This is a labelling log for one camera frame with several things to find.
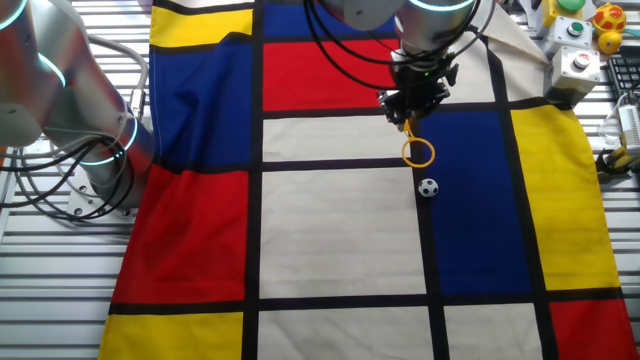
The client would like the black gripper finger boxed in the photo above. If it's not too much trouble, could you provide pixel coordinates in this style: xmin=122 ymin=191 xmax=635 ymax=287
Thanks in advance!
xmin=407 ymin=92 xmax=450 ymax=130
xmin=377 ymin=88 xmax=409 ymax=130

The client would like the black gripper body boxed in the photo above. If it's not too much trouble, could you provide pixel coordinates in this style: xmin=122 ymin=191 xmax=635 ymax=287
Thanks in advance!
xmin=392 ymin=54 xmax=459 ymax=109

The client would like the yellow bubble ring wand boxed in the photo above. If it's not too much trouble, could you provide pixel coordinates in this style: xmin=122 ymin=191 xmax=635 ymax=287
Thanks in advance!
xmin=401 ymin=118 xmax=436 ymax=169

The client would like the small soccer ball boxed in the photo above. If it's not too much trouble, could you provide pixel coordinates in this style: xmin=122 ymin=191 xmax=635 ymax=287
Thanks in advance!
xmin=418 ymin=177 xmax=440 ymax=199

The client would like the colour block patterned cloth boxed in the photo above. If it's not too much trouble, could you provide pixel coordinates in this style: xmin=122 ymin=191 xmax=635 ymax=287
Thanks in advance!
xmin=97 ymin=0 xmax=640 ymax=360

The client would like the grey box red button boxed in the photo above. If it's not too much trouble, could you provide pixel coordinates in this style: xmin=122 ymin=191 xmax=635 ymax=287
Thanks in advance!
xmin=543 ymin=45 xmax=603 ymax=106

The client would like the yellow box green button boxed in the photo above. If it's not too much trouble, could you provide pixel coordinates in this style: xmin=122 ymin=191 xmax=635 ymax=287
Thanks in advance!
xmin=542 ymin=0 xmax=587 ymax=29

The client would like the grey box green button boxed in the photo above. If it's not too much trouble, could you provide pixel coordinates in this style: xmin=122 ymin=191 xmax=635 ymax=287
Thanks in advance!
xmin=539 ymin=15 xmax=594 ymax=59

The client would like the orange yellow toy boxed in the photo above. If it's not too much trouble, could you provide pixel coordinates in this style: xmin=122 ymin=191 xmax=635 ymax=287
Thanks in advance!
xmin=593 ymin=2 xmax=627 ymax=36

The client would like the black keyboard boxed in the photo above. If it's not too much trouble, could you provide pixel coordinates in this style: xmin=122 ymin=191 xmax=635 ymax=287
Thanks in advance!
xmin=606 ymin=55 xmax=640 ymax=99

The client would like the thin arm cable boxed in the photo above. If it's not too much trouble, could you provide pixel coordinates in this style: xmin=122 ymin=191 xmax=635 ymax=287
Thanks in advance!
xmin=302 ymin=0 xmax=497 ymax=92

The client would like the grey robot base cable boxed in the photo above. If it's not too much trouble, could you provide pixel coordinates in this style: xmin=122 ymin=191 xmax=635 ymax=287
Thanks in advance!
xmin=84 ymin=32 xmax=151 ymax=121

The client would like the black base cable bundle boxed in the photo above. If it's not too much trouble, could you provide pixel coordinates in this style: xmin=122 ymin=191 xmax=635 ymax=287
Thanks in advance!
xmin=0 ymin=130 xmax=139 ymax=221

